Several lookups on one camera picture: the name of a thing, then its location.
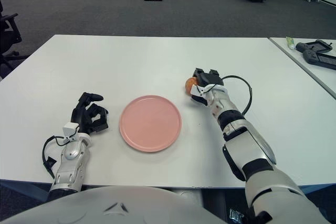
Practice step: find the grey robot torso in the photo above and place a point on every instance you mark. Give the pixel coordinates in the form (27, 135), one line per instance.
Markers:
(78, 208)

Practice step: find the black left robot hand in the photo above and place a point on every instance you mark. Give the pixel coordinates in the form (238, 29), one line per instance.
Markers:
(81, 115)

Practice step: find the pink round plate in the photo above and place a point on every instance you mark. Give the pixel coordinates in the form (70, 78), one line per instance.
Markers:
(149, 124)

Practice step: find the blue table frame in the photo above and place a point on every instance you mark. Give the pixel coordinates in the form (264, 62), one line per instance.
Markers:
(23, 190)

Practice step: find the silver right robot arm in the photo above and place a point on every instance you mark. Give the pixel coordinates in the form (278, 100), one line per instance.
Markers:
(249, 140)

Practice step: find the green white tube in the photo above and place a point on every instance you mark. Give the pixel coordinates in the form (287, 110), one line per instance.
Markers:
(290, 42)

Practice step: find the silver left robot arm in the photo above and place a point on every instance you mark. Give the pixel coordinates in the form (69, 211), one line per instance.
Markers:
(69, 153)

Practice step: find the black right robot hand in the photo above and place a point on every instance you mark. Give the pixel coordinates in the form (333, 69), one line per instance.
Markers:
(210, 78)

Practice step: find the black office chair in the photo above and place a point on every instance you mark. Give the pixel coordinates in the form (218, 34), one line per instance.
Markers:
(8, 39)

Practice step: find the black handheld controller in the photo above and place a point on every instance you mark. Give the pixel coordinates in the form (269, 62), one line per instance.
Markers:
(320, 59)
(315, 46)

